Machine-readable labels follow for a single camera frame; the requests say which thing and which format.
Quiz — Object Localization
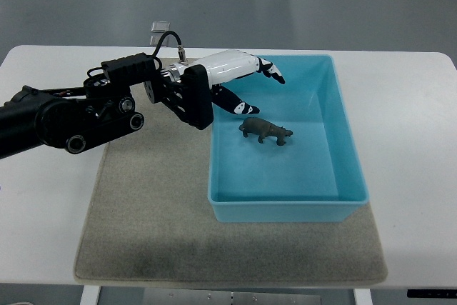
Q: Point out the grey felt mat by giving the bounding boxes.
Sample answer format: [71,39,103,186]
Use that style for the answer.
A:
[74,106,388,287]

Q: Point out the black table control panel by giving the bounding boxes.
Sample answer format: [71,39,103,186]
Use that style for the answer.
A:
[407,289,457,299]

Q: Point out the blue plastic box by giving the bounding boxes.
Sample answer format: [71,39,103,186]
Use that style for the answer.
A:
[208,55,369,222]

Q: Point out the white table leg left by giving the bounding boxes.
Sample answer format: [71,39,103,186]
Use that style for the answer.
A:
[79,285,101,305]

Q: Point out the white table leg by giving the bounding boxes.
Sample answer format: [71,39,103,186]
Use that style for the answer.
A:
[79,285,101,305]
[353,289,373,305]

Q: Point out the brown toy hippo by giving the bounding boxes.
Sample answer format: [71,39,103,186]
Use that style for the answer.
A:
[238,117,293,146]

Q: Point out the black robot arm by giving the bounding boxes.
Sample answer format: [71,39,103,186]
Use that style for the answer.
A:
[1,50,214,158]

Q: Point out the metal table crossbar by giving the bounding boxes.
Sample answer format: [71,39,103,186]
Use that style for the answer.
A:
[142,289,322,305]

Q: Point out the white table leg right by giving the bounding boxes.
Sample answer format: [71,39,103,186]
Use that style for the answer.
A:
[353,289,373,305]

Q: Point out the metal floor plate lower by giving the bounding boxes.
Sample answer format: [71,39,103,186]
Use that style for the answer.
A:
[149,32,169,47]

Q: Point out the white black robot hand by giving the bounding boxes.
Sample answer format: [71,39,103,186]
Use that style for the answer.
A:
[161,49,286,121]

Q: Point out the metal floor plate upper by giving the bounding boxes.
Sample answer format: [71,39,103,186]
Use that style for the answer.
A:
[151,21,171,33]

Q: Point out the metal floor plate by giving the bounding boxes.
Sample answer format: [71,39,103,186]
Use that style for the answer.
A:
[149,32,169,47]
[151,21,171,33]

